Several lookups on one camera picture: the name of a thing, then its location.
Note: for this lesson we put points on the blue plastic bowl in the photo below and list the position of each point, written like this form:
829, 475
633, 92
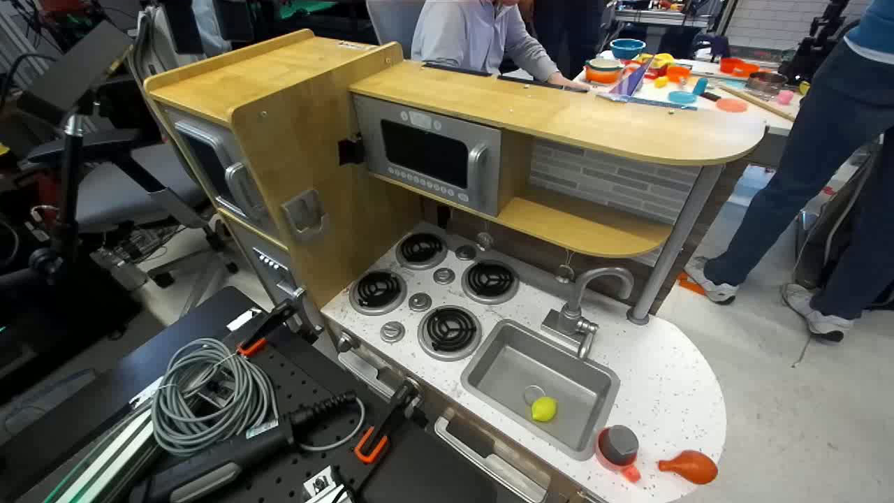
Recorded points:
628, 46

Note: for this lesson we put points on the red cup with grey lid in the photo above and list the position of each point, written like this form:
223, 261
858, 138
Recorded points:
618, 447

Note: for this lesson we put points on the black toy stove burner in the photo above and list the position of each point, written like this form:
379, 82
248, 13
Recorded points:
379, 291
452, 330
491, 281
421, 250

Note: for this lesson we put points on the small grey stove knob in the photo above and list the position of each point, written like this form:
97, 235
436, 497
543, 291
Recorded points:
421, 300
446, 274
464, 251
393, 330

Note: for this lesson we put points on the grey toy microwave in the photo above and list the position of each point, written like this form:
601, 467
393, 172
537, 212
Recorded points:
430, 155

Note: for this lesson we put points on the yellow toy ball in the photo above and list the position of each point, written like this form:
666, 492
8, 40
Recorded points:
543, 408

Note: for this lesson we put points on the green and white bar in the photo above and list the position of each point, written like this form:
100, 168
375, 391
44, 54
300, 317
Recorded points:
100, 461

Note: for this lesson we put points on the grey metal sink basin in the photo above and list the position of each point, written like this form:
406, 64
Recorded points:
569, 373

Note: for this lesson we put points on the orange toy object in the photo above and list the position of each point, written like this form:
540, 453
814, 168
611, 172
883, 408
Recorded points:
691, 464

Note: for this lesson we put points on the grey toy oven door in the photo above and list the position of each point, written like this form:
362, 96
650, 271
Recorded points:
220, 172

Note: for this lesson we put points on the grey padded office chair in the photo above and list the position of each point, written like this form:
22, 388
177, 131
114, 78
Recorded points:
114, 196

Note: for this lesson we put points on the black elongated device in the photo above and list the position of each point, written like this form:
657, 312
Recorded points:
234, 455

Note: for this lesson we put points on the black camera tripod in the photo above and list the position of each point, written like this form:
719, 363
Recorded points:
72, 186

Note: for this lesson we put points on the wooden toy kitchen set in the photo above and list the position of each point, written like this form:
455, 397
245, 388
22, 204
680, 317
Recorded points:
298, 122

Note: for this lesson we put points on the standing person in jeans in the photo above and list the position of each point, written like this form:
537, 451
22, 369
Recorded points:
819, 140

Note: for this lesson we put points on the orange stacked bowl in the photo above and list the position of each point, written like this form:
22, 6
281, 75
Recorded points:
604, 70

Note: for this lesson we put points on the seated person in grey shirt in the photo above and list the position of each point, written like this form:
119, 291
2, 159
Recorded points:
471, 38

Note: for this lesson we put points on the black perforated mounting board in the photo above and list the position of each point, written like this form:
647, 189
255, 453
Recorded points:
185, 326

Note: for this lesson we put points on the silver toy faucet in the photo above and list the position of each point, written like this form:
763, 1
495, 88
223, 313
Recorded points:
572, 323

